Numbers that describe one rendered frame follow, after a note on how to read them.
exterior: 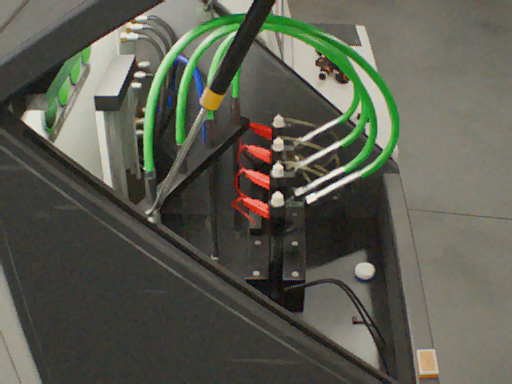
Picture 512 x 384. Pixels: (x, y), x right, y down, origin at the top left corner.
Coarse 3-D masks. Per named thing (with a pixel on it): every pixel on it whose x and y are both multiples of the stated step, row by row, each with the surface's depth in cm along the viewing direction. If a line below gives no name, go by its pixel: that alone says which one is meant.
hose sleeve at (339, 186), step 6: (354, 174) 108; (342, 180) 109; (348, 180) 108; (354, 180) 108; (360, 180) 108; (330, 186) 110; (336, 186) 109; (342, 186) 109; (348, 186) 109; (318, 192) 110; (324, 192) 110; (330, 192) 109; (336, 192) 109; (318, 198) 110; (324, 198) 110
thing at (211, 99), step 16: (256, 0) 58; (272, 0) 58; (256, 16) 59; (240, 32) 60; (256, 32) 60; (240, 48) 61; (224, 64) 62; (240, 64) 63; (224, 80) 63; (208, 96) 64; (208, 112) 66; (192, 128) 67; (176, 160) 70; (160, 192) 73
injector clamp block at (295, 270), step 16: (288, 192) 135; (288, 208) 131; (288, 224) 127; (256, 240) 123; (288, 240) 123; (304, 240) 123; (256, 256) 120; (288, 256) 120; (304, 256) 120; (256, 272) 116; (288, 272) 117; (304, 272) 117; (256, 288) 117; (304, 288) 116; (288, 304) 119
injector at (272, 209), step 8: (272, 208) 112; (280, 208) 111; (272, 216) 113; (280, 216) 112; (272, 224) 113; (280, 224) 113; (296, 224) 115; (272, 232) 114; (280, 232) 114; (288, 232) 115; (272, 240) 116; (280, 240) 116; (272, 248) 117; (280, 248) 117; (272, 256) 118; (280, 256) 118; (272, 264) 119; (280, 264) 119; (272, 272) 120; (280, 272) 121; (272, 280) 121; (280, 280) 122; (272, 288) 122; (272, 296) 124
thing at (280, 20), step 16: (224, 16) 93; (240, 16) 93; (272, 16) 93; (192, 32) 95; (304, 32) 94; (320, 32) 94; (176, 48) 96; (336, 48) 95; (352, 48) 96; (368, 64) 97; (160, 80) 99; (384, 96) 99; (144, 128) 104; (144, 144) 106; (384, 160) 106
